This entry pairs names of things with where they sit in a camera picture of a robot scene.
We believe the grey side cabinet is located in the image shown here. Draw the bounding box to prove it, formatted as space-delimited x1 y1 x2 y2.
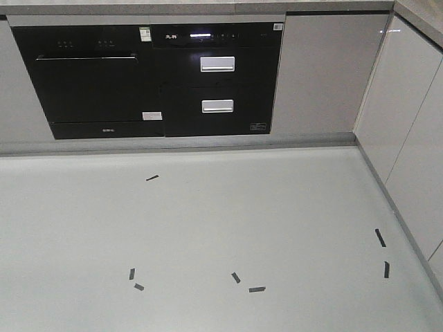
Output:
353 13 443 274

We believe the black built-in dishwasher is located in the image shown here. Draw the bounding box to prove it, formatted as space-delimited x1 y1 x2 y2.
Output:
12 25 164 140

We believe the grey cabinet door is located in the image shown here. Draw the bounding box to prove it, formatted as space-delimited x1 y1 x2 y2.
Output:
271 14 388 134

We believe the black disinfection cabinet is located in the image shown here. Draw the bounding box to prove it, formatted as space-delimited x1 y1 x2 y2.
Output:
151 22 283 137

